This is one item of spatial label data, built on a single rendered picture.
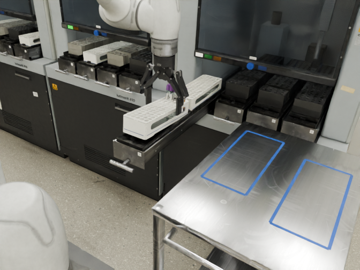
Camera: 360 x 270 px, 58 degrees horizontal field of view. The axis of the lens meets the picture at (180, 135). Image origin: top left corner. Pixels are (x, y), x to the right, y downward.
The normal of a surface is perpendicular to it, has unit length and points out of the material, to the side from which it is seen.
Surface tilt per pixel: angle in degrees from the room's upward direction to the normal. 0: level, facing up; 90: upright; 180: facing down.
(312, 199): 0
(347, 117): 90
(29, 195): 4
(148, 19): 93
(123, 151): 90
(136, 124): 85
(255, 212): 0
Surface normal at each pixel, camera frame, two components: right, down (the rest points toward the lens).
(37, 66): -0.51, 0.42
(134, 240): 0.04, -0.86
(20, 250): 0.41, 0.31
